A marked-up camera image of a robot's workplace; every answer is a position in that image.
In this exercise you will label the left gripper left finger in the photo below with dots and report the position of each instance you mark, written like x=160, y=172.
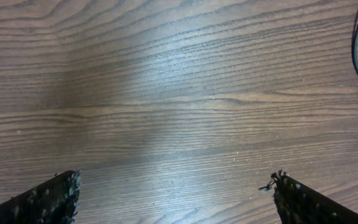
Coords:
x=52, y=202

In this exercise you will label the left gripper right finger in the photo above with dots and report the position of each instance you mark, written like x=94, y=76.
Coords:
x=296, y=203

